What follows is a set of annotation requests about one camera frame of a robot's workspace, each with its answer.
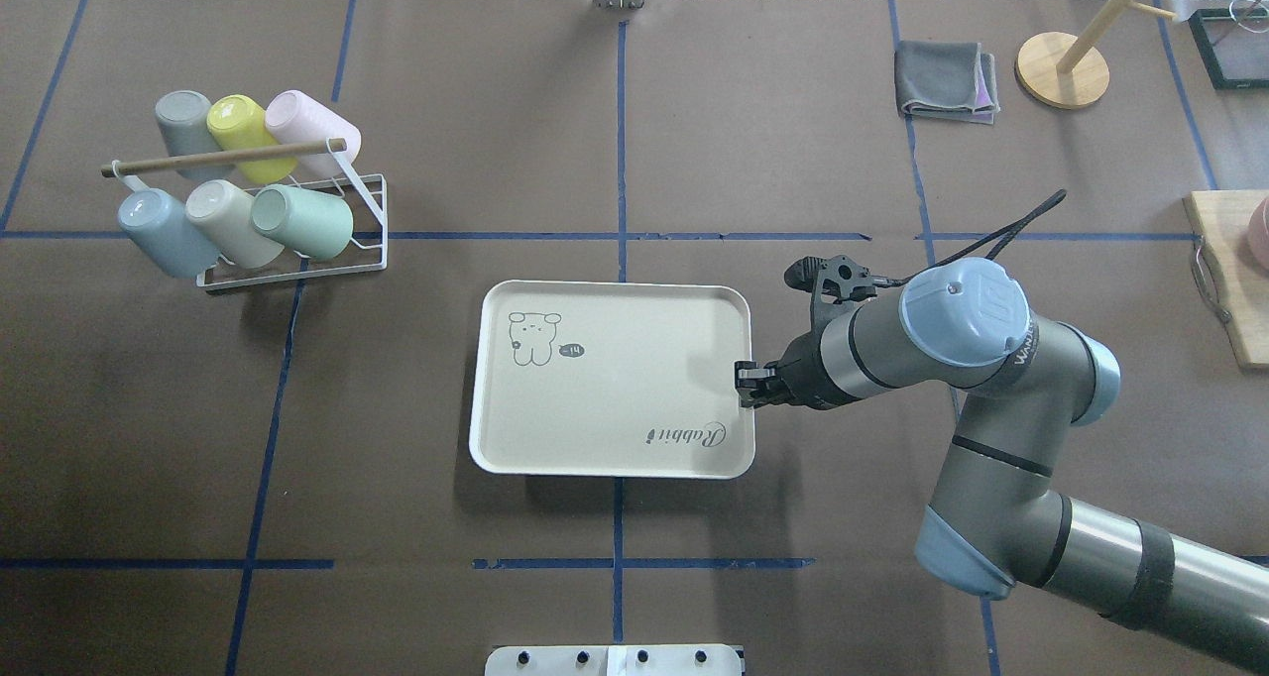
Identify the green cup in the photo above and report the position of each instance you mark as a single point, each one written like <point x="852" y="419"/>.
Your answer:
<point x="317" y="224"/>

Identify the wooden mug tree stand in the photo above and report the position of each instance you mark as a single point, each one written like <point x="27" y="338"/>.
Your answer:
<point x="1066" y="71"/>

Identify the grey folded cloth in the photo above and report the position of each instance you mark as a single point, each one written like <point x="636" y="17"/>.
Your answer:
<point x="945" y="80"/>

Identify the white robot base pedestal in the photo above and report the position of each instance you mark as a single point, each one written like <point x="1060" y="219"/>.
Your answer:
<point x="618" y="659"/>

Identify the blue cup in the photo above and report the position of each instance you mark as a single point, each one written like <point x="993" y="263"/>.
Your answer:
<point x="156" y="222"/>

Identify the black glass rack tray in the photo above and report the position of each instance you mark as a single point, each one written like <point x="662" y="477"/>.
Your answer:
<point x="1234" y="54"/>

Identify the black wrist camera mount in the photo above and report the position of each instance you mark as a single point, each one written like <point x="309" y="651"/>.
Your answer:
<point x="836" y="286"/>

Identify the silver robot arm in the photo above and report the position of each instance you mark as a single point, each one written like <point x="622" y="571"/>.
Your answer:
<point x="994" y="520"/>

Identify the beige rabbit serving tray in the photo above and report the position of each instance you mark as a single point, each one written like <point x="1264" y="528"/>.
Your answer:
<point x="607" y="379"/>

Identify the grey cup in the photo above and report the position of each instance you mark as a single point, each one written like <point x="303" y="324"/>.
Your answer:
<point x="182" y="119"/>

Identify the white wire cup rack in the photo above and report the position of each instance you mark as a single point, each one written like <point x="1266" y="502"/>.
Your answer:
<point x="365" y="194"/>

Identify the bamboo cutting board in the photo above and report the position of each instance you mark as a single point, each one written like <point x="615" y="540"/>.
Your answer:
<point x="1232" y="282"/>

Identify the yellow cup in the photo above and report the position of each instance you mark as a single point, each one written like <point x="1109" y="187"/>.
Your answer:
<point x="238" y="122"/>

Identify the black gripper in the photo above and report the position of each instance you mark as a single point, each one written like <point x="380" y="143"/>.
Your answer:
<point x="799" y="370"/>

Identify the pink cup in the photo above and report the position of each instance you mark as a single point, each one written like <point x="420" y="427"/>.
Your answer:
<point x="294" y="117"/>

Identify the beige cup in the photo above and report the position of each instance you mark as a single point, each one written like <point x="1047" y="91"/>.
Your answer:
<point x="221" y="211"/>

